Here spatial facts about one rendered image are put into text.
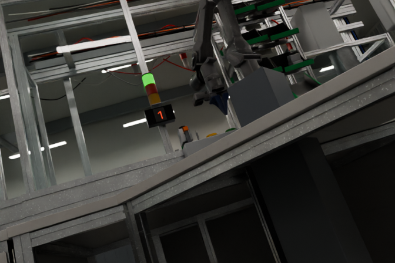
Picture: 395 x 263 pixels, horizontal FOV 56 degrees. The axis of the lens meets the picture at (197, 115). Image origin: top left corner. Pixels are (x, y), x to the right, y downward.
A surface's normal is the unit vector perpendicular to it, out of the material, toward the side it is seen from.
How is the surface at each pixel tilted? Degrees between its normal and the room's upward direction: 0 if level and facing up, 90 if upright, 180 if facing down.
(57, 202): 90
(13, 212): 90
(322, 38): 90
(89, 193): 90
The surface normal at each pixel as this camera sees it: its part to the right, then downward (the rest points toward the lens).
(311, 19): 0.12, -0.37
